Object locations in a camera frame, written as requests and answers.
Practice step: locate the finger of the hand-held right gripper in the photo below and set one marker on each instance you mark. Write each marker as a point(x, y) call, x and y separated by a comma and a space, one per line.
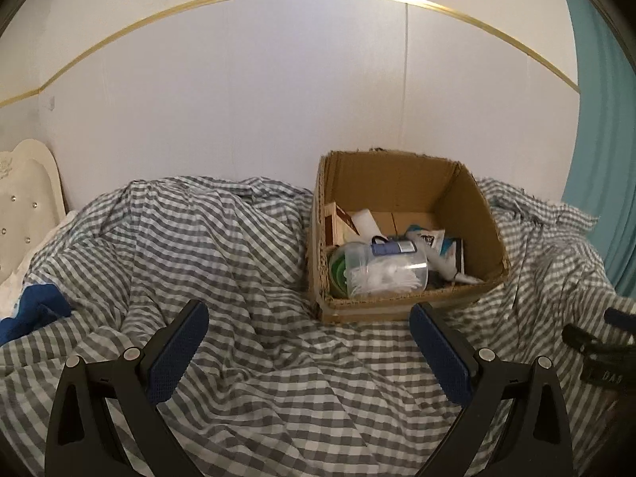
point(579, 338)
point(622, 317)

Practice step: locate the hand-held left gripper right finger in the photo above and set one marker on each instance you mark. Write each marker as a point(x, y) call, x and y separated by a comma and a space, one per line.
point(442, 357)

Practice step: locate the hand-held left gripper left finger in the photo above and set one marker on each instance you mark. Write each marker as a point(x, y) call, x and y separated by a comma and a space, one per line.
point(181, 353)

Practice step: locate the brown cardboard box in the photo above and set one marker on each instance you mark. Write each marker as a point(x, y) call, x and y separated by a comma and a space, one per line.
point(407, 308)

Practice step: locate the clear jar of cotton swabs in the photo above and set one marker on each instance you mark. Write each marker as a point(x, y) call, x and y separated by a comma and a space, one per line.
point(387, 273)

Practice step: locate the blue white tissue packet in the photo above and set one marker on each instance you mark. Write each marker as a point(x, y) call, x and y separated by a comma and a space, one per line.
point(451, 248)

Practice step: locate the white packet with black pattern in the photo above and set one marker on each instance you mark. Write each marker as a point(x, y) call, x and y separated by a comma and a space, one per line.
point(427, 238)

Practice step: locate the small bottle with blue label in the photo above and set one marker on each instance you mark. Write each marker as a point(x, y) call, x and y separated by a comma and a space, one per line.
point(392, 247)

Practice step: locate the brown pink carton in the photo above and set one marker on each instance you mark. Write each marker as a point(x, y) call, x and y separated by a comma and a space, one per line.
point(340, 223)

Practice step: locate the grey white checked blanket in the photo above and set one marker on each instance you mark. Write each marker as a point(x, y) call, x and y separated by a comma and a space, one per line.
point(248, 258)

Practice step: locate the blue cloth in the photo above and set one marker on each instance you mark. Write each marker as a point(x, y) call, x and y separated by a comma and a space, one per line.
point(35, 308)

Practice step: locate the teal curtain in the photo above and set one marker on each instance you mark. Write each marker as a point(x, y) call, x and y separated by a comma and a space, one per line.
point(606, 159)

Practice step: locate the white tufted headboard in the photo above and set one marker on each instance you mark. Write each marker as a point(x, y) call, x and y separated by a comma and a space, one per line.
point(30, 194)

